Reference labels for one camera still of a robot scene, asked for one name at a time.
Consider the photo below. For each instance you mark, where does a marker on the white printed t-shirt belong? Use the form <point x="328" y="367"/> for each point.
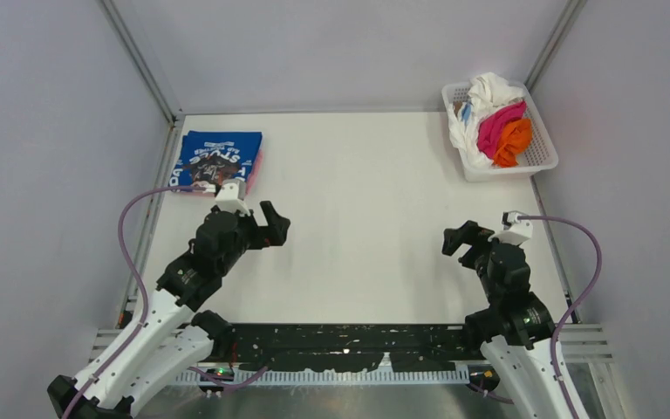
<point x="488" y="93"/>

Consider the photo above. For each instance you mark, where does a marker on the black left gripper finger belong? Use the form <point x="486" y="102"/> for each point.
<point x="251" y="222"/>
<point x="274" y="232"/>

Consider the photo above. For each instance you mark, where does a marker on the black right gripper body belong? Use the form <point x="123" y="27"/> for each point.
<point x="481" y="262"/>

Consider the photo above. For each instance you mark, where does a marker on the white slotted cable duct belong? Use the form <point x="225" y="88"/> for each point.
<point x="379" y="376"/>

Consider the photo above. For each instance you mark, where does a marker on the white plastic basket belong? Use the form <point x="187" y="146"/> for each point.
<point x="540" y="155"/>

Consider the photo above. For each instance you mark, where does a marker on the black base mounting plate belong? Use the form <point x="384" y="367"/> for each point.
<point x="343" y="348"/>

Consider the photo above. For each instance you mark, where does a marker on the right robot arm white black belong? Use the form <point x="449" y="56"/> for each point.
<point x="516" y="333"/>

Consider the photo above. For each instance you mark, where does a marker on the folded blue printed t-shirt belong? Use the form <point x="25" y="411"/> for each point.
<point x="247" y="144"/>

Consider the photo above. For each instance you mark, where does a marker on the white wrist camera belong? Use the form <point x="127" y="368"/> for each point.
<point x="230" y="197"/>
<point x="516" y="229"/>

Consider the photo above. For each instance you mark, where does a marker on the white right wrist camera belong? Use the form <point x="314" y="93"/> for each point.
<point x="516" y="229"/>

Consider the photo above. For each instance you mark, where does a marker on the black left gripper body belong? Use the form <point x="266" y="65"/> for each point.
<point x="246" y="236"/>

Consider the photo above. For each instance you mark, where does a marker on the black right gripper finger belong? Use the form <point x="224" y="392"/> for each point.
<point x="472" y="234"/>
<point x="453" y="239"/>

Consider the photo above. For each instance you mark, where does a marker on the orange t-shirt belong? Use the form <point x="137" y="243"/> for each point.
<point x="515" y="138"/>

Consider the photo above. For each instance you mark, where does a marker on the magenta t-shirt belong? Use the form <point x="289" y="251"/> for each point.
<point x="490" y="130"/>

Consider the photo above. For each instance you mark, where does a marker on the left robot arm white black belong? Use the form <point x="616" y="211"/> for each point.
<point x="171" y="333"/>

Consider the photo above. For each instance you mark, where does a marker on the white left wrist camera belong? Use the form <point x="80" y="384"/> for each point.
<point x="230" y="197"/>

